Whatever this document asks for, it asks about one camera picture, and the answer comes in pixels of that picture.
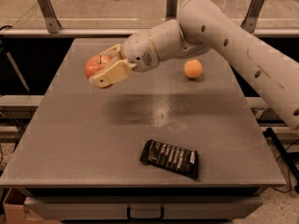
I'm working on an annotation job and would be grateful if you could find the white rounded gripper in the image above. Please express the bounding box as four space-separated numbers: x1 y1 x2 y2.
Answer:
88 32 160 89

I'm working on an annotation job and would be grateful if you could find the red apple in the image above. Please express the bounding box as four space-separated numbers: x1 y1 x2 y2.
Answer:
84 55 111 78

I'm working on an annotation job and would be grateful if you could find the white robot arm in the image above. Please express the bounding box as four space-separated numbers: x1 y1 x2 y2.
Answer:
89 0 299 131

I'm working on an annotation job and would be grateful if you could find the orange fruit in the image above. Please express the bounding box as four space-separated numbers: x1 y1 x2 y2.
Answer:
184 60 203 78

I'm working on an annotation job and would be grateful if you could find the clear acrylic barrier panel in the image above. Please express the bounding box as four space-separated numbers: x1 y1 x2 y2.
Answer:
0 0 299 30

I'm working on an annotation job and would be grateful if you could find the black snack bar wrapper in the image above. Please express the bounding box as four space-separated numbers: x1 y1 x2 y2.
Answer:
139 140 199 179

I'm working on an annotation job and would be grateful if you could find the black stand leg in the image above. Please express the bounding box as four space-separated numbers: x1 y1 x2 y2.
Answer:
263 128 299 194

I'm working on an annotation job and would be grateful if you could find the cardboard box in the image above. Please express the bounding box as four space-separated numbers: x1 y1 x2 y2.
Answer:
3 189 61 224

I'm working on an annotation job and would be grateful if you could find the left metal bracket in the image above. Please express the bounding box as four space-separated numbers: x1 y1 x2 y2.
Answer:
36 0 61 34

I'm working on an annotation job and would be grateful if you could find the metal bracket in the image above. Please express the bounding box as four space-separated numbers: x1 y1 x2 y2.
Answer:
241 0 265 34
165 0 178 21
36 0 61 34

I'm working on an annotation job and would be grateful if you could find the middle metal bracket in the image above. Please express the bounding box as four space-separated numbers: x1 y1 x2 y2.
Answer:
165 0 178 21

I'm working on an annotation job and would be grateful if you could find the right metal bracket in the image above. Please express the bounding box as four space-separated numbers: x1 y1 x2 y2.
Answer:
241 0 265 34

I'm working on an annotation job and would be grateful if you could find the grey drawer with handle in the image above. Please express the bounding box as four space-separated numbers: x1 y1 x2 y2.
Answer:
25 196 263 221

